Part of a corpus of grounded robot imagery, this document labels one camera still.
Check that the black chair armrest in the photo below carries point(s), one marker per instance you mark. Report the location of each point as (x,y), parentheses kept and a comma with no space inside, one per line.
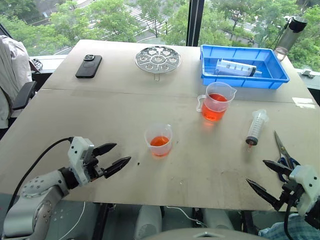
(23,95)

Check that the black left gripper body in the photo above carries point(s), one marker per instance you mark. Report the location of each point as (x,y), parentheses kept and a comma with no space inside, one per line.
(92,167)

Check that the large clear syringe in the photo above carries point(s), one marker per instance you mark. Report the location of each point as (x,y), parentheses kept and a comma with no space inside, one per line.
(235,67)

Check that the small grey window latch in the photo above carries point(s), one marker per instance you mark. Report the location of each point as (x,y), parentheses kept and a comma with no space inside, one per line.
(307,73)

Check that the black window pillar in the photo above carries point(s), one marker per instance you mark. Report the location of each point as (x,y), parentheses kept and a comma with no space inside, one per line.
(195,22)

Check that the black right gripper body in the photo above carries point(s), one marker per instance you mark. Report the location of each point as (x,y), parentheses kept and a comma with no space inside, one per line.
(291,192)

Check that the blue plastic bin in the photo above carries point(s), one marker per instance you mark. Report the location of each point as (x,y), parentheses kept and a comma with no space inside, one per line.
(271,66)

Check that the clear bottle with black lid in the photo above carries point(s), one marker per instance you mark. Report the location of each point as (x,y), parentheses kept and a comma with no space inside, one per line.
(290,37)

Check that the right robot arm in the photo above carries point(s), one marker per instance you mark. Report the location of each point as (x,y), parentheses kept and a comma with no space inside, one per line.
(315,217)

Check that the small syringe with orange tip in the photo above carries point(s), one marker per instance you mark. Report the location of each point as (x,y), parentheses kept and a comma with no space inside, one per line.
(256,127)

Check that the black smartphone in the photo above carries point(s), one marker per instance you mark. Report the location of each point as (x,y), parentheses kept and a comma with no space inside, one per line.
(88,67)

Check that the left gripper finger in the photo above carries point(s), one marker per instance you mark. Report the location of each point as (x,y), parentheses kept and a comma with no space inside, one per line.
(106,148)
(116,166)

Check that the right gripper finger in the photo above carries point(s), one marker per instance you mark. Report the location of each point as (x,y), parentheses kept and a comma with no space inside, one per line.
(278,169)
(266,194)

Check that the blue plaid cloth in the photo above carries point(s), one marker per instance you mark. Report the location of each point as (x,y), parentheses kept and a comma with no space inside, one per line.
(275,228)

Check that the small clear measuring cup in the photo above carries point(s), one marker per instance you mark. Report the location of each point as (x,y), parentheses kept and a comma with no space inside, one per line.
(160,145)

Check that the measuring jug orange liquid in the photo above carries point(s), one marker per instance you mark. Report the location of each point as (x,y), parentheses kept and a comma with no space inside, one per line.
(215,110)

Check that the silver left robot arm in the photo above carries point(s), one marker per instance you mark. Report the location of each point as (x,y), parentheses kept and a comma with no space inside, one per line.
(37,200)

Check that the round metal steamer rack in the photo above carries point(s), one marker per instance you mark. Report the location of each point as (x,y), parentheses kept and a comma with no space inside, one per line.
(158,59)

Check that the black table leg frame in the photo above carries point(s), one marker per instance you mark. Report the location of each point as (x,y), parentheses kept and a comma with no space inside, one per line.
(101,222)

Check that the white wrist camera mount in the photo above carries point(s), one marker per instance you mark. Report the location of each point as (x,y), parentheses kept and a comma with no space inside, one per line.
(78,155)
(308,180)

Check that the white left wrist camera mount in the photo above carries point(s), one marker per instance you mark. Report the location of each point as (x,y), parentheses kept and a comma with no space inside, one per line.
(78,155)

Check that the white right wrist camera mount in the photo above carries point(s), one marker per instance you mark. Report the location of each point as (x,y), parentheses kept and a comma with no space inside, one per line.
(308,180)

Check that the white rounded robot leg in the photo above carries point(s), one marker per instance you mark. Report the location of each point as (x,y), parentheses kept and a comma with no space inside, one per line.
(148,222)
(217,218)

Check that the grey rounded robot torso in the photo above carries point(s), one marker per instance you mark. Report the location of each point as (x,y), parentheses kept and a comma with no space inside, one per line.
(205,235)

